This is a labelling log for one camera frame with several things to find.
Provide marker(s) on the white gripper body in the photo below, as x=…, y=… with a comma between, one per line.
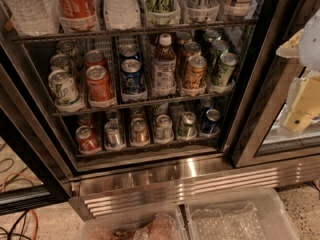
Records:
x=310, y=47

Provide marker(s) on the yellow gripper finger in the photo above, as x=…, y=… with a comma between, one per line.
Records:
x=303, y=103
x=290, y=48

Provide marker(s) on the closed fridge door right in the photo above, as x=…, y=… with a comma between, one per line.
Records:
x=269, y=84

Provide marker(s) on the green can front right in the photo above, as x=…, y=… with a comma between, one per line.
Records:
x=224, y=68

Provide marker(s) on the green can middle right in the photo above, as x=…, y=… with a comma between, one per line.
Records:
x=218, y=47

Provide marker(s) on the green can back right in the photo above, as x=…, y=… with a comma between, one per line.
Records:
x=211, y=35

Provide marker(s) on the blue can bottom shelf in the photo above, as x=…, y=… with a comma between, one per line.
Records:
x=209, y=121

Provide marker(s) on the orange can behind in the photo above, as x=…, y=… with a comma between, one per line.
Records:
x=189, y=49

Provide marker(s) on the orange can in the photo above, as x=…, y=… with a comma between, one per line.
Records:
x=189, y=49
x=194, y=71
x=181, y=37

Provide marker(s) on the orange can front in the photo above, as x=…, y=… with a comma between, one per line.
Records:
x=194, y=71

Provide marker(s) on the orange can back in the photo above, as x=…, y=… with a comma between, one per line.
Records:
x=181, y=37

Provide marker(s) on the green can bottom shelf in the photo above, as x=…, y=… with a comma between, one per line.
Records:
x=186, y=127

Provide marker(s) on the white can bottom shelf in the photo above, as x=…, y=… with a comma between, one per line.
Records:
x=163, y=129

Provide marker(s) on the steel fridge base grille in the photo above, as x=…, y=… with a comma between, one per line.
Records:
x=105, y=193

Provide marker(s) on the blue soda can front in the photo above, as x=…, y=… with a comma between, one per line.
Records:
x=132, y=76

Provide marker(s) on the blue soda can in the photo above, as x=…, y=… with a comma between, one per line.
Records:
x=132, y=76
x=128, y=52

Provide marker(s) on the blue soda can behind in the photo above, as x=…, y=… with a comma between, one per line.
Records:
x=128, y=52

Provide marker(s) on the gold can bottom shelf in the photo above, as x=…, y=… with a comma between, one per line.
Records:
x=138, y=131

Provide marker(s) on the silver can bottom shelf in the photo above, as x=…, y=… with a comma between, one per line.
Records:
x=113, y=134

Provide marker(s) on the red soda can front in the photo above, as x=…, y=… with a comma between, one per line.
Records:
x=99, y=83

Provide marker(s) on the red soda can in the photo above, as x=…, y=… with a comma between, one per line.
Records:
x=99, y=83
x=95, y=58

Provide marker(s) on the red soda can behind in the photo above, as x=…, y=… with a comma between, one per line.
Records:
x=95, y=58

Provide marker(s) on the red can bottom shelf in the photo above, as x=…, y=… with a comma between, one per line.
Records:
x=87, y=139

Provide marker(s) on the green can back left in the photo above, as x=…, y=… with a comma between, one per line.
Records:
x=70, y=49

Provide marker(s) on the silver can behind white can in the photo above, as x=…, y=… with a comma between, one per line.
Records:
x=60, y=61

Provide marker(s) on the white green soda can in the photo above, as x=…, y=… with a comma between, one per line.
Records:
x=64, y=88

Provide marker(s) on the open fridge door left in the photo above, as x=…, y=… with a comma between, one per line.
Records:
x=29, y=130

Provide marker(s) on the right clear plastic bin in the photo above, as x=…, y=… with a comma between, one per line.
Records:
x=272, y=215

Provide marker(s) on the clear plastic bin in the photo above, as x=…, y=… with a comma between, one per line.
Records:
x=272, y=215
x=133, y=219

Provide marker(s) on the brown tea bottle white cap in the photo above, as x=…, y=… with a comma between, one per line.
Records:
x=164, y=63

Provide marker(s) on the bubble wrap sheet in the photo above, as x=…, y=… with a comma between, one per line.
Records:
x=228, y=223

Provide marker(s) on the left clear plastic bin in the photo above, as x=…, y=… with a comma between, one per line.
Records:
x=133, y=219

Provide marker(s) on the pink wrapped bundle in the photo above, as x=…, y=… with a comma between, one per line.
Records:
x=163, y=227

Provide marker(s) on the red cola bottle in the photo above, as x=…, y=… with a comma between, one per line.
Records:
x=76, y=9

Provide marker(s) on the clear water bottle left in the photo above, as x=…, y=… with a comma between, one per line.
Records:
x=34, y=17

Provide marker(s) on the top wire shelf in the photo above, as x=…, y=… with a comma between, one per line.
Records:
x=136, y=31

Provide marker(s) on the wire shelf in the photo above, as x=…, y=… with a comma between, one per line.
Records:
x=136, y=31
x=170, y=99

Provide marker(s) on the middle wire shelf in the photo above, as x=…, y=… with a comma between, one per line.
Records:
x=170, y=99

